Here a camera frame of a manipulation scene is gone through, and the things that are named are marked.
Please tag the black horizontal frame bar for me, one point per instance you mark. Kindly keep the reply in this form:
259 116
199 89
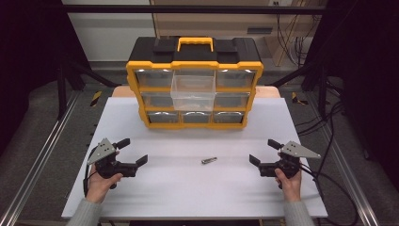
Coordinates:
194 9

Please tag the aluminium floor rail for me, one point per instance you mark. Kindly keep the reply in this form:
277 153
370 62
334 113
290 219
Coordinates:
37 157
345 163

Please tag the wooden cabinet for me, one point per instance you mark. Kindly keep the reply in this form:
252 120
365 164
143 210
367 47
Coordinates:
219 22

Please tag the yellow black organizer box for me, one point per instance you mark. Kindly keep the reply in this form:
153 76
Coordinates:
194 50

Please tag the clear plastic drawer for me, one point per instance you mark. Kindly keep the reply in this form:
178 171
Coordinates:
193 94

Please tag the black curtain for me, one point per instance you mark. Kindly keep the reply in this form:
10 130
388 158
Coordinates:
28 62
370 78

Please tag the person's left hand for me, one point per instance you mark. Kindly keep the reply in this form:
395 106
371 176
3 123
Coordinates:
98 187

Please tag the black metal frame stand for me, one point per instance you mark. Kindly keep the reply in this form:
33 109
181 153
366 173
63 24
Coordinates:
62 88
321 88

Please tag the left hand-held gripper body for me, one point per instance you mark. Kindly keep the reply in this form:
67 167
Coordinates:
108 168

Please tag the person's right hand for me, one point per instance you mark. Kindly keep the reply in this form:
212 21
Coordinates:
291 187

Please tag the small metal bolt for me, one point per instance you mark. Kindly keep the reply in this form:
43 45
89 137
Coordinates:
209 160

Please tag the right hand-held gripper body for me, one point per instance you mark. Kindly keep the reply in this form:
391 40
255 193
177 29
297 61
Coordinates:
288 166

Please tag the white wall panel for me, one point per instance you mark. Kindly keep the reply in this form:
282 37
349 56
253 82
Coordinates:
109 37

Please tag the yellow black hazard tape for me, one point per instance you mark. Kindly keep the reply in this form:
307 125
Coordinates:
296 99
96 98

